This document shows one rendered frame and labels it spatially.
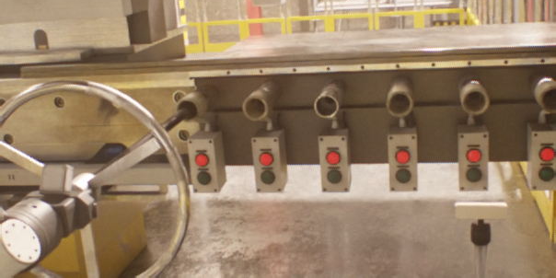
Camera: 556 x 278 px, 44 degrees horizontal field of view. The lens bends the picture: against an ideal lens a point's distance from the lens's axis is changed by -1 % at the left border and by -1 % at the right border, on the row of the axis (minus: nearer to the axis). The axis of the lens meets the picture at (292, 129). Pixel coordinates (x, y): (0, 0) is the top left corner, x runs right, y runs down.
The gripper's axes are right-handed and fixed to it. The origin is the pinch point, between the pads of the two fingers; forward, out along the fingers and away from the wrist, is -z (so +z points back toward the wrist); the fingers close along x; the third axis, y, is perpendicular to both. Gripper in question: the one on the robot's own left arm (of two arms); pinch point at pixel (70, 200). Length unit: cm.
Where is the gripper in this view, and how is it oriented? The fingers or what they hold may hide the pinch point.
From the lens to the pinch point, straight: 120.3
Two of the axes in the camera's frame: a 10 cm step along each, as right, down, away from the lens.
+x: 9.8, -0.2, -1.8
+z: -1.7, 2.6, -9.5
